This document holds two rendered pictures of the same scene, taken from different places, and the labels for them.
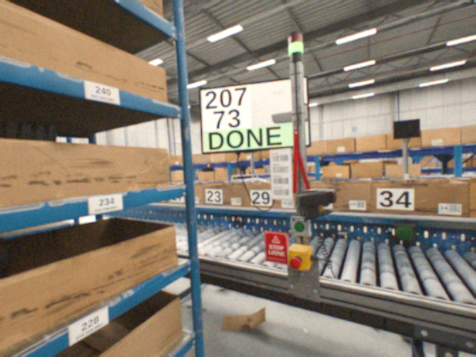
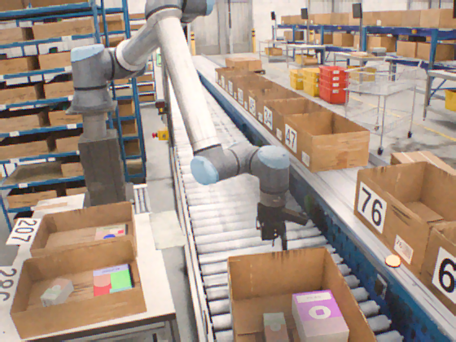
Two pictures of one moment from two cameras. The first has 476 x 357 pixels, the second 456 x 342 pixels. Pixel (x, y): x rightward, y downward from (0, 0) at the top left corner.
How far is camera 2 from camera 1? 2.39 m
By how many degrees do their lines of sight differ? 52
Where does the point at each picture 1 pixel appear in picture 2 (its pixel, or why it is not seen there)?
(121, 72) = not seen: hidden behind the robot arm
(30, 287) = (62, 114)
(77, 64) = (66, 60)
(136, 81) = not seen: hidden behind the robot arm
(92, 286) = (75, 118)
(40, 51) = (58, 61)
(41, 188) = (62, 93)
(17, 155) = (57, 85)
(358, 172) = not seen: outside the picture
